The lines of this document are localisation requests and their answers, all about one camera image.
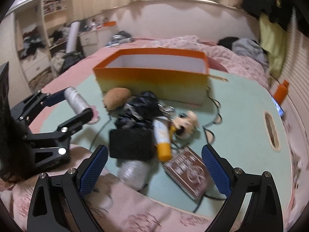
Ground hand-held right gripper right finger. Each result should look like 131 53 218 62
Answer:
201 144 283 232

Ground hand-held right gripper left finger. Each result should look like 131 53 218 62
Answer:
26 144 109 232

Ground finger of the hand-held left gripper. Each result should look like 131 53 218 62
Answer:
11 89 67 124
23 108 94 172

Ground silver foil roll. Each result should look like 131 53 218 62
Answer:
64 87 93 115

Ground clear case with brown print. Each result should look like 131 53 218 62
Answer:
164 146 213 200

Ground clear bubble wrap roll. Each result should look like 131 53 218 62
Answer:
118 159 151 191

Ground brown round plush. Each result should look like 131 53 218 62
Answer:
103 87 133 110

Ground black pouch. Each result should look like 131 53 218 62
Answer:
109 127 156 161

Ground cartoon mouse figure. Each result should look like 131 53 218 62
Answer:
169 110 201 139

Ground dark patterned cloth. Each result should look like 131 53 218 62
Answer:
115 90 161 130

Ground white tube with orange cap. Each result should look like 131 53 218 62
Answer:
152 116 172 162

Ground orange cardboard box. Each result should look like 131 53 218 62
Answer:
93 48 210 107

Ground white wardrobe with shelves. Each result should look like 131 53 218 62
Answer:
10 0 70 87

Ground dark bag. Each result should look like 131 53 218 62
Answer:
52 51 85 73

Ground white rolled tube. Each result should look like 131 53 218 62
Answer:
66 21 80 54

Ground white nightstand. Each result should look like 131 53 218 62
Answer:
78 28 99 54

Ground smartphone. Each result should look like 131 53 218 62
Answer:
272 95 285 118

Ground dark crumpled cloth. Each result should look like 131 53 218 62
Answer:
106 31 134 46

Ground orange bottle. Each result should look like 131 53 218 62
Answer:
274 79 289 107

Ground white louvered door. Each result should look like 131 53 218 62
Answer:
282 7 309 126

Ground grey cloth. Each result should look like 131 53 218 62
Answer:
232 38 269 70

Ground black cloth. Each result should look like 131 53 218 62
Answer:
217 36 244 47

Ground yellow-green cloth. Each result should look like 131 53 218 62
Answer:
259 12 288 78

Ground black hanging clothes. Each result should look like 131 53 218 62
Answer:
241 0 305 29

